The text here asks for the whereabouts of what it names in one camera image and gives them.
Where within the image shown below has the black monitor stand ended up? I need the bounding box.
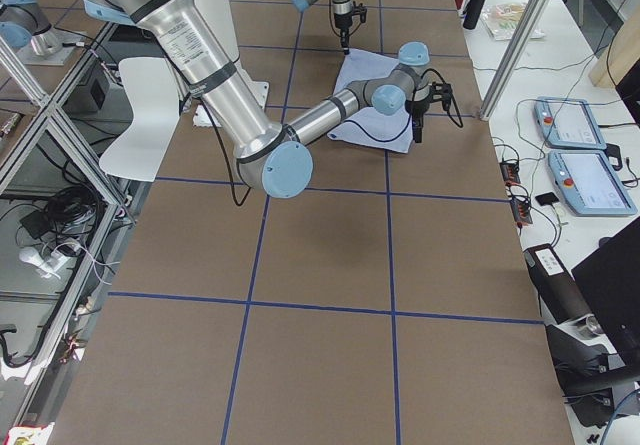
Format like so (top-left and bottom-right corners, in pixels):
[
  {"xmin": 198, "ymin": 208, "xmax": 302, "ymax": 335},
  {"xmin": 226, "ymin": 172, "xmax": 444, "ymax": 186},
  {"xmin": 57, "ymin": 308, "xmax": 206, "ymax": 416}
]
[{"xmin": 545, "ymin": 325, "xmax": 639, "ymax": 399}]

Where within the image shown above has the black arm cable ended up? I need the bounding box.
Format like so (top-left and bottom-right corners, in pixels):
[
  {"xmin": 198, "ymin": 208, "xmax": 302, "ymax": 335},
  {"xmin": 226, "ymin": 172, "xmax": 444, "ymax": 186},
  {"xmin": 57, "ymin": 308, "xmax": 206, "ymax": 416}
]
[{"xmin": 179, "ymin": 67, "xmax": 464, "ymax": 209}]

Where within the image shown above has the blue striped button shirt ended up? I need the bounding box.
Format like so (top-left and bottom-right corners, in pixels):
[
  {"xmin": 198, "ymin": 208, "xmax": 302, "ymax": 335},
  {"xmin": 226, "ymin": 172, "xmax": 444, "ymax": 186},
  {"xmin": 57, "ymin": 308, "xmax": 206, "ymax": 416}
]
[{"xmin": 327, "ymin": 48, "xmax": 412, "ymax": 154}]

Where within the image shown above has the white plastic chair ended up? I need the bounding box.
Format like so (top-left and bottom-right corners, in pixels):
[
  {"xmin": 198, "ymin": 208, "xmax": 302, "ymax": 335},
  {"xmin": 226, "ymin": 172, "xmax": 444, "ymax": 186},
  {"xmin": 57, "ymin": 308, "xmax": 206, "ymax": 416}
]
[{"xmin": 99, "ymin": 57, "xmax": 180, "ymax": 182}]

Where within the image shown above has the lower blue teach pendant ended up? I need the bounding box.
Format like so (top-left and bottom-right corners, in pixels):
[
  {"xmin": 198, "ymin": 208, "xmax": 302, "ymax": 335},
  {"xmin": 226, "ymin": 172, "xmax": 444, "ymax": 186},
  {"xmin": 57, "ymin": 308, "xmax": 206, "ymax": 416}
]
[{"xmin": 547, "ymin": 150, "xmax": 637, "ymax": 217}]

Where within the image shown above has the orange circuit board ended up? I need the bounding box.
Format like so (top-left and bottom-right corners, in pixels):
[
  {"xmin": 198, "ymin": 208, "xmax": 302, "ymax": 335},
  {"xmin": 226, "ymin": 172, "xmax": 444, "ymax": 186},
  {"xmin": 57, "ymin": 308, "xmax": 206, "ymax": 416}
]
[{"xmin": 499, "ymin": 161, "xmax": 521, "ymax": 186}]

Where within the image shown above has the black cylinder with label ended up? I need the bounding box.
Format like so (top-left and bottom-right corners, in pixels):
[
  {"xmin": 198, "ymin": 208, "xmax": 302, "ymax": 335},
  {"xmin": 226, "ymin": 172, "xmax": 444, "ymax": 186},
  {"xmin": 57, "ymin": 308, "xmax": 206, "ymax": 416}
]
[{"xmin": 523, "ymin": 244, "xmax": 593, "ymax": 324}]

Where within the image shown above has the blue teach pendant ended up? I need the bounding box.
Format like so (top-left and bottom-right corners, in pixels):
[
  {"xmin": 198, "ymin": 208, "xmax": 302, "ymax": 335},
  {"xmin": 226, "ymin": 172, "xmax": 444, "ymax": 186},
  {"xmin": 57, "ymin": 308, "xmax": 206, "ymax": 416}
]
[
  {"xmin": 547, "ymin": 150, "xmax": 637, "ymax": 217},
  {"xmin": 534, "ymin": 97, "xmax": 606, "ymax": 151}
]

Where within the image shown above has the black monitor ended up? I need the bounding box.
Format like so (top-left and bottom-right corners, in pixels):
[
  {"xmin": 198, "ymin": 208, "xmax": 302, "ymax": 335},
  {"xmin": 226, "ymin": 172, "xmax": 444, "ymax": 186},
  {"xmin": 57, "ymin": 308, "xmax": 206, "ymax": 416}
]
[{"xmin": 572, "ymin": 220, "xmax": 639, "ymax": 364}]

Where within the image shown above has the aluminium frame post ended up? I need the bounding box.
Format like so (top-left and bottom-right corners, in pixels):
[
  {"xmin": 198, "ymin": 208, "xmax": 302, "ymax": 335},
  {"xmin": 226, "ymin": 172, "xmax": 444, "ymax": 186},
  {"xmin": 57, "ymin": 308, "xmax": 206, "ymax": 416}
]
[{"xmin": 479, "ymin": 0, "xmax": 549, "ymax": 121}]

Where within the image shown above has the upper blue teach pendant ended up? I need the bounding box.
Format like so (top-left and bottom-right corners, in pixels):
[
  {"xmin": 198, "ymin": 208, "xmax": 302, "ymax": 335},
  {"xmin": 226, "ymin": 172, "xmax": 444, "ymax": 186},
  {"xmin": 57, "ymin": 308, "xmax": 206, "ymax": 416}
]
[{"xmin": 534, "ymin": 97, "xmax": 606, "ymax": 151}]

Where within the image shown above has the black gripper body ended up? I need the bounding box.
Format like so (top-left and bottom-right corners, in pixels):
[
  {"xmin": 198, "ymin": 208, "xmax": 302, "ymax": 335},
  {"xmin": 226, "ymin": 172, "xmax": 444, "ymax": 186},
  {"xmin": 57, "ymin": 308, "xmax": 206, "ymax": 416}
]
[
  {"xmin": 333, "ymin": 13, "xmax": 351, "ymax": 38},
  {"xmin": 407, "ymin": 97, "xmax": 431, "ymax": 123}
]

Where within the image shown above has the black water bottle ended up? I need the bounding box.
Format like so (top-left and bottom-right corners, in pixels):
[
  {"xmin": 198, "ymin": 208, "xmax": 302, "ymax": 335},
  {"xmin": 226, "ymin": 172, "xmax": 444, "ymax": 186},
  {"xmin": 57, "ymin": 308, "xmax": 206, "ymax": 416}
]
[{"xmin": 462, "ymin": 0, "xmax": 486, "ymax": 30}]

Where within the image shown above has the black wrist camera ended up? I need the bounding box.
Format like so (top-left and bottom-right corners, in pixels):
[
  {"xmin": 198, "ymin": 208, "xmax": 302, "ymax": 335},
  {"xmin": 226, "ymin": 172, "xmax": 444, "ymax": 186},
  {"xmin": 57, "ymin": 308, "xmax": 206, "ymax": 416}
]
[
  {"xmin": 429, "ymin": 82, "xmax": 453, "ymax": 112},
  {"xmin": 350, "ymin": 1, "xmax": 367, "ymax": 24}
]

